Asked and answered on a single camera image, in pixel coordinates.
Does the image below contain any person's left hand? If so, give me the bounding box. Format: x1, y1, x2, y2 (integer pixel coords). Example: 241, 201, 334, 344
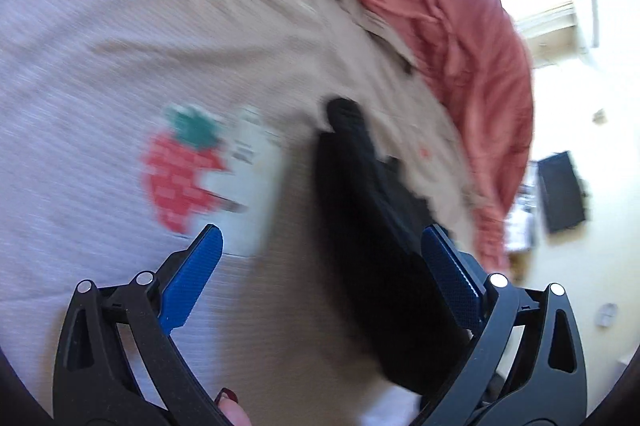
215, 387, 252, 426

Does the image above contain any salmon duvet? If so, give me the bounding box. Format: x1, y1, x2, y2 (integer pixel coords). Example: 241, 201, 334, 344
277, 0, 535, 271

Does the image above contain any black t-shirt with orange patches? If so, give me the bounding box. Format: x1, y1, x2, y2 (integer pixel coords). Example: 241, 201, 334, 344
312, 97, 496, 399

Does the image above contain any black wall television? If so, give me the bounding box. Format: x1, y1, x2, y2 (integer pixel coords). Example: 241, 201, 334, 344
537, 151, 587, 235

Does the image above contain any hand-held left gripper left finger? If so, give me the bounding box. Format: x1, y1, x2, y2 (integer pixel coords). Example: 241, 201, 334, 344
52, 223, 232, 426

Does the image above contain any white round wall fixture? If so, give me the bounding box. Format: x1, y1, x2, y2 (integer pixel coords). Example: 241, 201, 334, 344
597, 303, 619, 328

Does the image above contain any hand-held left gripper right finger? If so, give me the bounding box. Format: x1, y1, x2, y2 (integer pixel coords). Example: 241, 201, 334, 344
412, 224, 587, 426

